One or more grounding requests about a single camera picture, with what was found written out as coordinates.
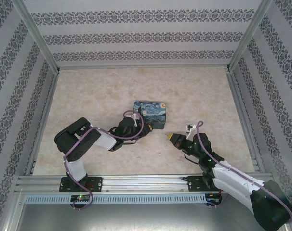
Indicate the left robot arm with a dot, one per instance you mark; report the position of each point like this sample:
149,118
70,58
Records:
73,134

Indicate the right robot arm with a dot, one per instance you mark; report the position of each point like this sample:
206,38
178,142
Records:
235,178

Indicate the starry night print box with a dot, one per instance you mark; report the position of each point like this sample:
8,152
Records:
153,111

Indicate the right controller board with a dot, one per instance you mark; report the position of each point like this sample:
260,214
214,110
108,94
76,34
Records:
212,199

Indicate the controller board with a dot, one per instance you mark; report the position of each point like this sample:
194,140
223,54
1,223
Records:
212,199
81,198

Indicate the left controller board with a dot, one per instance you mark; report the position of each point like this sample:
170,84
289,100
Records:
81,198

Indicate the grey metal panel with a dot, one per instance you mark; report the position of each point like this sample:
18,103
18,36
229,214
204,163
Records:
146,219

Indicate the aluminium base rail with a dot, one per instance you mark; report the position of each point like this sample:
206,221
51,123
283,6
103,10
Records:
146,184

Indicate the aluminium side rail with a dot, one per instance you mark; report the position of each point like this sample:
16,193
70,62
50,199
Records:
244,120
43,120

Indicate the aluminium frame post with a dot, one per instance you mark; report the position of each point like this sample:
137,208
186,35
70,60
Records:
37,36
250,36

